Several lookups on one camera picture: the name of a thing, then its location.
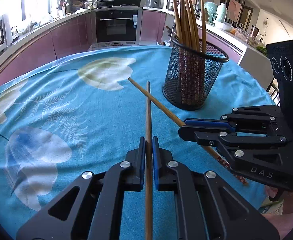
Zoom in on mint green kettle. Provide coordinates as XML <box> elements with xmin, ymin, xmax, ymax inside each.
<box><xmin>204</xmin><ymin>2</ymin><xmax>218</xmax><ymax>23</ymax></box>

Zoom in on chopstick with red floral end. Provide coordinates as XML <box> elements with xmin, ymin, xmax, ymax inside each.
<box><xmin>185</xmin><ymin>0</ymin><xmax>193</xmax><ymax>49</ymax></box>

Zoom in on built-in black oven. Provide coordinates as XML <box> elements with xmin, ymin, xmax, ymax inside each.
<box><xmin>92</xmin><ymin>7</ymin><xmax>143</xmax><ymax>48</ymax></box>

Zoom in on pink right sleeve forearm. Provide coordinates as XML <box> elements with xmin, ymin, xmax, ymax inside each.
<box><xmin>263</xmin><ymin>192</ymin><xmax>293</xmax><ymax>239</ymax></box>

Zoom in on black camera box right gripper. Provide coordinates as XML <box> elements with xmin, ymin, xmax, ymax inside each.
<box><xmin>266</xmin><ymin>40</ymin><xmax>293</xmax><ymax>132</ymax></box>

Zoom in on black mesh utensil holder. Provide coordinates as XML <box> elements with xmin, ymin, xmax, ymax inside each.
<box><xmin>162</xmin><ymin>35</ymin><xmax>229</xmax><ymax>111</ymax></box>

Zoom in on wooden chopstick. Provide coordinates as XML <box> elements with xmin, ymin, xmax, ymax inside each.
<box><xmin>173</xmin><ymin>0</ymin><xmax>183</xmax><ymax>43</ymax></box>
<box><xmin>180</xmin><ymin>0</ymin><xmax>187</xmax><ymax>45</ymax></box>

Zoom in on blue floral tablecloth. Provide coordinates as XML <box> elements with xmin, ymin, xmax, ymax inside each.
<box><xmin>0</xmin><ymin>46</ymin><xmax>273</xmax><ymax>237</ymax></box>

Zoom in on purple kitchen cabinets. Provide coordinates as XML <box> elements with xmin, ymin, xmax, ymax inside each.
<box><xmin>0</xmin><ymin>8</ymin><xmax>246</xmax><ymax>86</ymax></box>

